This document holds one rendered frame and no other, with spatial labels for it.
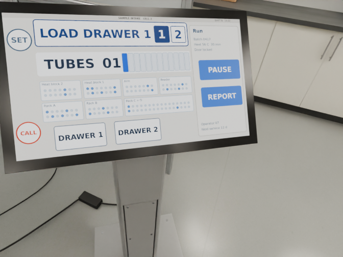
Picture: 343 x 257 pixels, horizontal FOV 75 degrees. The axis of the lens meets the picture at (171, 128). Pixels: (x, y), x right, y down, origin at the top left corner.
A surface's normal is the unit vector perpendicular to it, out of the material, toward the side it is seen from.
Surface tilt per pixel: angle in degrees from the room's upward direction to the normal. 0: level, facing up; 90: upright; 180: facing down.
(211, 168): 0
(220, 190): 0
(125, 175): 90
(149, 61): 50
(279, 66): 90
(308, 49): 90
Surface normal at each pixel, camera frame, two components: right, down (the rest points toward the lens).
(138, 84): 0.24, -0.01
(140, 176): 0.24, 0.63
